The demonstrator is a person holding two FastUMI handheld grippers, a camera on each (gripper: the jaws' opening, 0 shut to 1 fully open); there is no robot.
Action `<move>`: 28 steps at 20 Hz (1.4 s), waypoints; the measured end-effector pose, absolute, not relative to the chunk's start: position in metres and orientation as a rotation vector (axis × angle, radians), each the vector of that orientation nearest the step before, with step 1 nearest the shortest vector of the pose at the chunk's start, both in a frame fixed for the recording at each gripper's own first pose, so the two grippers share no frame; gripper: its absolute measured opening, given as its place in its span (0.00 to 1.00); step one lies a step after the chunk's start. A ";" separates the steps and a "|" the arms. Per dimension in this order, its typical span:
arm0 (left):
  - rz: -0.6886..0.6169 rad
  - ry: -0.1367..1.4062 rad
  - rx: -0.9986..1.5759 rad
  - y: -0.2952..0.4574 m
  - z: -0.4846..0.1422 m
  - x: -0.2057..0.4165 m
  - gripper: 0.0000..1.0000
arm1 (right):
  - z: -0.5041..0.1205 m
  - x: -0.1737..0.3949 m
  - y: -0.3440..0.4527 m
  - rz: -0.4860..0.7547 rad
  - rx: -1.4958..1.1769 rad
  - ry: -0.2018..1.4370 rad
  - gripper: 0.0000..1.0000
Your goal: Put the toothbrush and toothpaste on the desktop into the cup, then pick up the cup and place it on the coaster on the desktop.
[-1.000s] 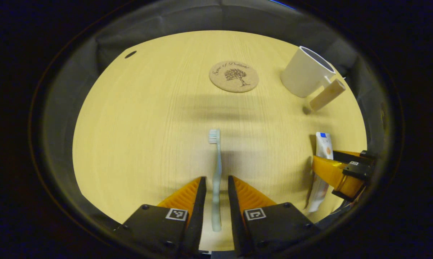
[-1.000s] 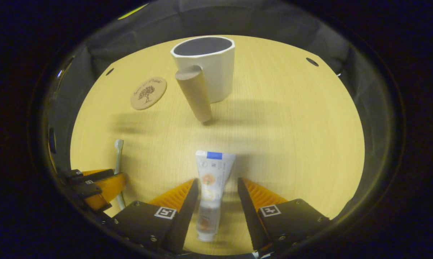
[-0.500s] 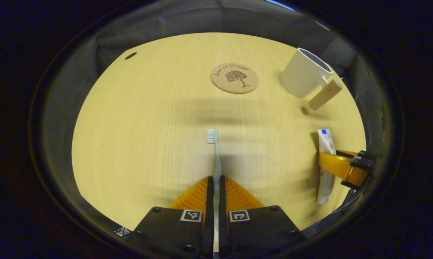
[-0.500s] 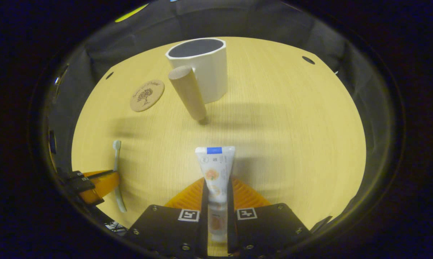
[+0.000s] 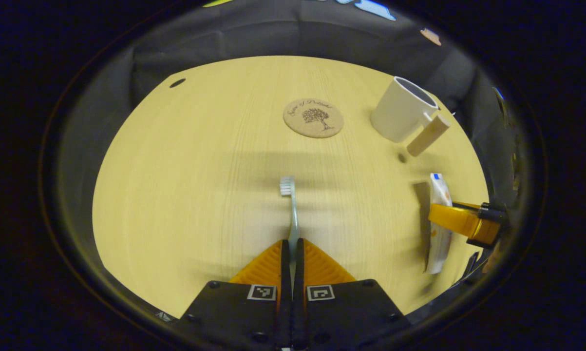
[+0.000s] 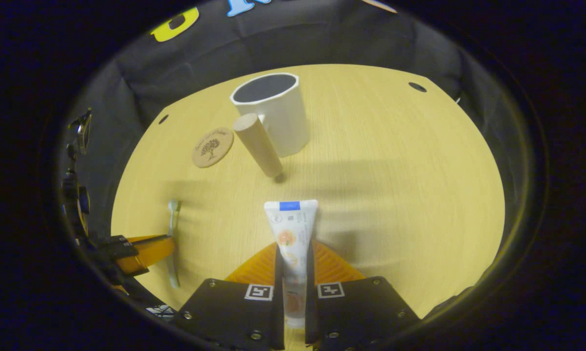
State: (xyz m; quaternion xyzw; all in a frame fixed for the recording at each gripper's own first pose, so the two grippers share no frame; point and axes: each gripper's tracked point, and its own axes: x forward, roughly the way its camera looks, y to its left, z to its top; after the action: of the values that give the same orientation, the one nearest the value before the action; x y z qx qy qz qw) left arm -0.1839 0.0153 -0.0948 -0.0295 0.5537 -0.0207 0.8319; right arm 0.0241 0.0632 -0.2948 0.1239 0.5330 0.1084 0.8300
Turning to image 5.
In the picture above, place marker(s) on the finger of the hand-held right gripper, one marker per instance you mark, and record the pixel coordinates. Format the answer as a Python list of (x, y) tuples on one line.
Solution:
[(456, 219), (472, 267)]

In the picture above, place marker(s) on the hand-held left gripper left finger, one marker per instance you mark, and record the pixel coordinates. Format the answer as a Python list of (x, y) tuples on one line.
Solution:
[(285, 292)]

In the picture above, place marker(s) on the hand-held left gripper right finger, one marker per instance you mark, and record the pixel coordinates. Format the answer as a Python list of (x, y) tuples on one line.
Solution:
[(298, 292)]

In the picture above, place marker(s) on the white and blue toothpaste tube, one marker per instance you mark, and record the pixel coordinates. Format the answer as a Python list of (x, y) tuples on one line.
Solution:
[(440, 187)]

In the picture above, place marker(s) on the pale blue toothbrush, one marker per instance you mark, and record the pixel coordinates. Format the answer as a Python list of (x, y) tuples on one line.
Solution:
[(293, 214)]

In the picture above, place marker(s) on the round cork coaster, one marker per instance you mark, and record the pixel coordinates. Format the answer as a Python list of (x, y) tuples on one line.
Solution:
[(313, 118)]

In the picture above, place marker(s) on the light wooden desktop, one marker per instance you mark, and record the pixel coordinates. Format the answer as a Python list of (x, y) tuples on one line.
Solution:
[(200, 185)]

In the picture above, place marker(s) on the black backdrop cloth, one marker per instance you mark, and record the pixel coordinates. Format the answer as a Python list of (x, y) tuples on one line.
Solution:
[(273, 34)]

